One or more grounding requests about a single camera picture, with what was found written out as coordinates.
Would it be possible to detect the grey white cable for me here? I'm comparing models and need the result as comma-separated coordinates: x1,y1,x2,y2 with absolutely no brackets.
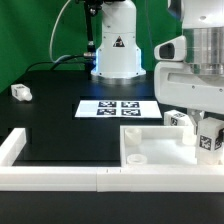
49,0,86,64

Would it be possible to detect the white U-shaped fence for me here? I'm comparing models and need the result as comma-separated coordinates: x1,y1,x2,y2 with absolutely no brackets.
0,128,224,192

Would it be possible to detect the black camera pole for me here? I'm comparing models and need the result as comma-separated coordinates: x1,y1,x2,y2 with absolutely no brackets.
77,0,103,53

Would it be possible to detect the black cable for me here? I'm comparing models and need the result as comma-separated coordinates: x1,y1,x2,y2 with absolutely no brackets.
25,53,98,73

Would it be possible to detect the white sheet with markers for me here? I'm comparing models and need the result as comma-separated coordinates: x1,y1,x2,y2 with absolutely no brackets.
75,100,161,118

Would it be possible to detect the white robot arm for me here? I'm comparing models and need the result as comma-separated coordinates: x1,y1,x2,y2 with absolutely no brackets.
91,0,224,114

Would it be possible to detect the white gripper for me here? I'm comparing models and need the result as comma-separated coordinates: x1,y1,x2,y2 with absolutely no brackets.
154,61,224,150

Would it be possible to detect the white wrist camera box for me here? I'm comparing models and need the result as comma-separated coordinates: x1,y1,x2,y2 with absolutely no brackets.
154,35,187,62

